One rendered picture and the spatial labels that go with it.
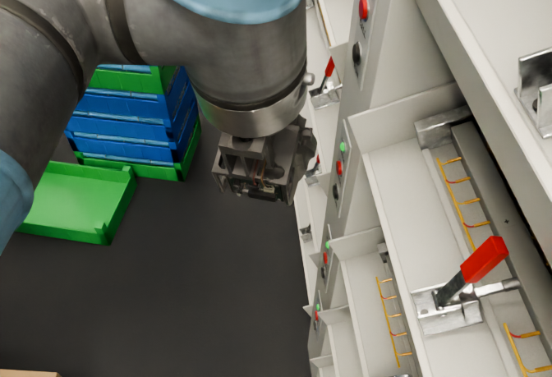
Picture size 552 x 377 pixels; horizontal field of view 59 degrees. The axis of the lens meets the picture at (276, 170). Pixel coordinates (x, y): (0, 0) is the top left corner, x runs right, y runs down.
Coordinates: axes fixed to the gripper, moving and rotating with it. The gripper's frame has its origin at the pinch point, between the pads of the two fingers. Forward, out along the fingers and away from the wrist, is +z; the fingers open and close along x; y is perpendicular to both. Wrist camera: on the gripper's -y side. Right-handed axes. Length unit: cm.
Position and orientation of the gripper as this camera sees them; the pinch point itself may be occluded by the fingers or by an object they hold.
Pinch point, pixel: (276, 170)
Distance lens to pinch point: 59.7
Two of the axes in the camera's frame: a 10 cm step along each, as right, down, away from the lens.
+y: -2.2, 9.0, -3.9
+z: 0.7, 4.1, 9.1
